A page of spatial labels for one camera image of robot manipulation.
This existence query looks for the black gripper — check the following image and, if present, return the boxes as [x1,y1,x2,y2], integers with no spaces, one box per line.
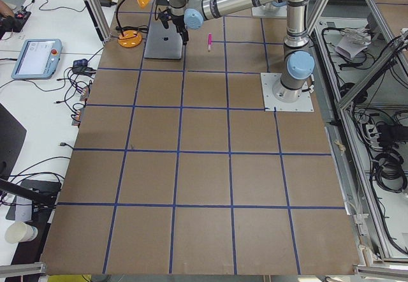
[155,8,189,44]

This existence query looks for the pink marker pen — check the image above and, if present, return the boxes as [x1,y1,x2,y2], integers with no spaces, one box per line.
[207,33,212,52]

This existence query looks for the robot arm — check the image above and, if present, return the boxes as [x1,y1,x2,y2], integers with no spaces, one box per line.
[156,0,315,103]

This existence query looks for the silver laptop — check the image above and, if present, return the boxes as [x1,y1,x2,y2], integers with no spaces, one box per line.
[144,20,182,60]

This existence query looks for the orange desk lamp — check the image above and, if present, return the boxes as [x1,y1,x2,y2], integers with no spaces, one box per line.
[115,0,153,48]

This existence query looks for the black power adapter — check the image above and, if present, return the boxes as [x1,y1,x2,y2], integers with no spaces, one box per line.
[99,0,117,7]

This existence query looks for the blue teach pendant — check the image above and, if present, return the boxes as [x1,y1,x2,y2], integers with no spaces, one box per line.
[11,39,62,80]

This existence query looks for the white paper cup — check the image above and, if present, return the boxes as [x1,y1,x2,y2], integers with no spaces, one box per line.
[4,221,38,244]

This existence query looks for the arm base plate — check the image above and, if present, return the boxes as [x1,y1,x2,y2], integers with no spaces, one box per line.
[260,73,314,112]
[251,4,287,19]

